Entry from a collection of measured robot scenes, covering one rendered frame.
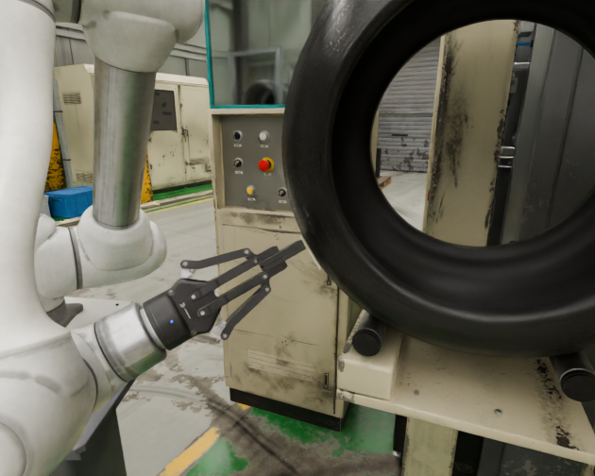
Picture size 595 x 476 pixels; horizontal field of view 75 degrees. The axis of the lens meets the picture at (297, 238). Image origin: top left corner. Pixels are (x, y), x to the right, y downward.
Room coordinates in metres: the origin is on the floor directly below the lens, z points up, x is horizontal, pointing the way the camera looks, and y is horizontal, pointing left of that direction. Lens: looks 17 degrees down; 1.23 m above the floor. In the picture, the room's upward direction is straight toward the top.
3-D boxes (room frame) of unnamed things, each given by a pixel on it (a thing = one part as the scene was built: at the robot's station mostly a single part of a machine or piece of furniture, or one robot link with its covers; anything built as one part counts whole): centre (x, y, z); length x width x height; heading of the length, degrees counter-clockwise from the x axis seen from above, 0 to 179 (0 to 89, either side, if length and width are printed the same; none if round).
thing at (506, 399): (0.64, -0.30, 0.80); 0.37 x 0.36 x 0.02; 69
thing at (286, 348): (1.55, 0.00, 0.63); 0.56 x 0.41 x 1.27; 69
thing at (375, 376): (0.69, -0.17, 0.84); 0.36 x 0.09 x 0.06; 159
